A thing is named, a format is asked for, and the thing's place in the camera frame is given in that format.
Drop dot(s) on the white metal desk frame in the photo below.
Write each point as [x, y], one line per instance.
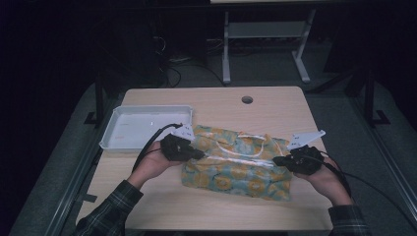
[265, 29]

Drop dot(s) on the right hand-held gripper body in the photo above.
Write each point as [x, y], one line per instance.
[305, 160]

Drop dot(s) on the white plastic tray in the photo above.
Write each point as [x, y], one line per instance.
[137, 128]

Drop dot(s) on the person's left hand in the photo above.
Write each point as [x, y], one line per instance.
[150, 165]

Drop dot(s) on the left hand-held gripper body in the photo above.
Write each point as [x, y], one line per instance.
[177, 149]

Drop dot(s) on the orange patterned fabric bag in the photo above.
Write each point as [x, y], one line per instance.
[236, 177]

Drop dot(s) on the person's right hand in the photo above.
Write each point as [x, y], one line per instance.
[329, 183]

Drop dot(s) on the black metal stand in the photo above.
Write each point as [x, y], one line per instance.
[369, 98]
[99, 98]

